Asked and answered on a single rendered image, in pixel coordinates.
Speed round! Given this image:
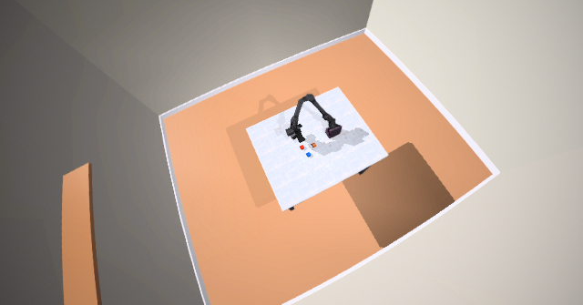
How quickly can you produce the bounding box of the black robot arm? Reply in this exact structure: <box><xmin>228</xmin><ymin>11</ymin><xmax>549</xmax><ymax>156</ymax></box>
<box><xmin>285</xmin><ymin>93</ymin><xmax>338</xmax><ymax>139</ymax></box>

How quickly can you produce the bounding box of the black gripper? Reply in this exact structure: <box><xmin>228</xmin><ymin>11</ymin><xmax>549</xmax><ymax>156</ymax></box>
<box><xmin>294</xmin><ymin>131</ymin><xmax>305</xmax><ymax>143</ymax></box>

